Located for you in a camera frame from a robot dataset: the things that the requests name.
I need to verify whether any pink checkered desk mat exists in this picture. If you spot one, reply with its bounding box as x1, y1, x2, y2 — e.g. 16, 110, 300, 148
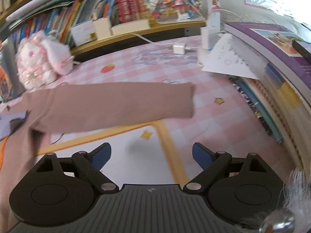
0, 35, 304, 190

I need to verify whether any row of shelf books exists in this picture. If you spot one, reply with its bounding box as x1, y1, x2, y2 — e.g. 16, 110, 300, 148
0, 0, 151, 49

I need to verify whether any stack of books purple cover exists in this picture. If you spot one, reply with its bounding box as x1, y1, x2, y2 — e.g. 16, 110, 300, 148
224, 22, 310, 171

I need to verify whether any white paper sheet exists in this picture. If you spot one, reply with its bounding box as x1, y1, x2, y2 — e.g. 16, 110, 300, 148
198, 34, 258, 79

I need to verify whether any purple and mauve sweater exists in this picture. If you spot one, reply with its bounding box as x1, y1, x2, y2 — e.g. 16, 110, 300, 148
1, 82, 195, 232

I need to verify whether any white pink plush bunny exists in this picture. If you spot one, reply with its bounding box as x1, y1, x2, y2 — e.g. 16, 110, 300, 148
15, 30, 75, 90

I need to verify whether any white power adapter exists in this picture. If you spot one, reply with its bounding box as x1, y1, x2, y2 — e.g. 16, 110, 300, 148
172, 43, 186, 55

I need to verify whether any colourful flower bouquet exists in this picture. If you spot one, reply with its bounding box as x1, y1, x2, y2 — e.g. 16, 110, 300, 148
143, 0, 202, 22

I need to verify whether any Harry Potter book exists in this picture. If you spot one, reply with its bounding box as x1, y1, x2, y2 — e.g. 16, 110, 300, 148
1, 37, 25, 103

